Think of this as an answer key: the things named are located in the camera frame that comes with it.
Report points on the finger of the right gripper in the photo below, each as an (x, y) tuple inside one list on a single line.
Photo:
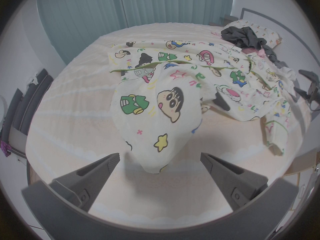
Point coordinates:
[(306, 95), (310, 75)]

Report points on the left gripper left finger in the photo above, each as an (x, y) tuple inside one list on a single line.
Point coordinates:
[(85, 184)]

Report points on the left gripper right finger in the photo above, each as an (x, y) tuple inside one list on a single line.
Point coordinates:
[(237, 181)]

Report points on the white printed pyjama top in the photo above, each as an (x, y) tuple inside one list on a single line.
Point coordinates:
[(175, 109)]

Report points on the white garment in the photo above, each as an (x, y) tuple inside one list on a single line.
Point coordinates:
[(287, 75)]

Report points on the dark grey garment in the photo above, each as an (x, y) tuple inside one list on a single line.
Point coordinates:
[(273, 57)]

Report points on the white printed pillow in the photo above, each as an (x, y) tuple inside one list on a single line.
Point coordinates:
[(265, 31)]

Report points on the pink garment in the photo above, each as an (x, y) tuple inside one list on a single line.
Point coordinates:
[(250, 51)]

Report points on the bed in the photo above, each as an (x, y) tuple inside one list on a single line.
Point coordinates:
[(75, 109)]

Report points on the black garment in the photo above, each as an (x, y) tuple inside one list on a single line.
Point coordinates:
[(240, 36)]

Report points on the purple plastic bag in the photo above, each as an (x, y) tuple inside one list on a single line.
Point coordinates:
[(5, 147)]

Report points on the grey bedside table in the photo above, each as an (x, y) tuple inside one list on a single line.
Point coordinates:
[(225, 20)]

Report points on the blue-green curtain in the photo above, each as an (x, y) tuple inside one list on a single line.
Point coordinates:
[(125, 9)]

